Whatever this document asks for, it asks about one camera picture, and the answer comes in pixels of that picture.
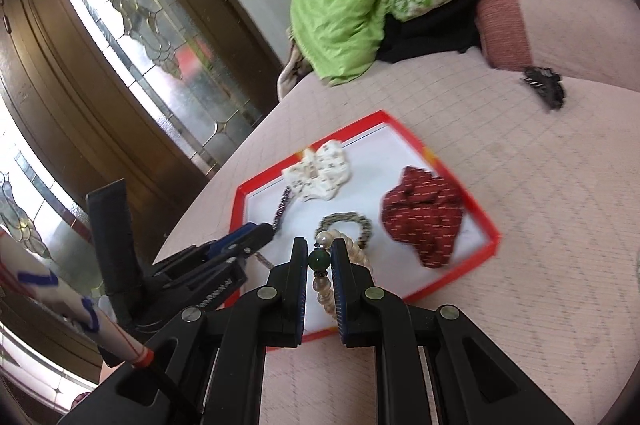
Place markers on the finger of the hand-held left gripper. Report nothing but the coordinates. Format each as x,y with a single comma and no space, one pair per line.
260,239
232,237

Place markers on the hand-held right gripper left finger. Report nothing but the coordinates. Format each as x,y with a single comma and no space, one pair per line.
295,295

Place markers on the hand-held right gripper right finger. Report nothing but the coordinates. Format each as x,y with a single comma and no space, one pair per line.
339,300

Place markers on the purple beaded hair clip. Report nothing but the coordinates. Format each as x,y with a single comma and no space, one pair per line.
282,210

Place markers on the white dotted scrunchie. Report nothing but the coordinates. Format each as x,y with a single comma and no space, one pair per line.
320,175

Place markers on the red polka dot scrunchie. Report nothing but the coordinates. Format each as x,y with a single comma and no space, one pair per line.
425,215

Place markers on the red box white inside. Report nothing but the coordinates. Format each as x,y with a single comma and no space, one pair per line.
370,165

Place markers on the person's left forearm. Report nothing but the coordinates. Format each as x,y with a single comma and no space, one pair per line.
50,290

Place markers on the wooden door glass panel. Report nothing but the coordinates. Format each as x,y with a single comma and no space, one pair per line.
30,185
165,55

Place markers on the beige patterned blanket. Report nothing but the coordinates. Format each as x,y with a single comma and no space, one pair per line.
292,70

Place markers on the black cloth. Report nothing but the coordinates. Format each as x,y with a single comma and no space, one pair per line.
430,35

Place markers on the black hair claw clip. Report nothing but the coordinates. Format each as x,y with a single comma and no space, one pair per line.
545,85

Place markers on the pink bolster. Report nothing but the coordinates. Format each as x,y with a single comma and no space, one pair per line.
575,30

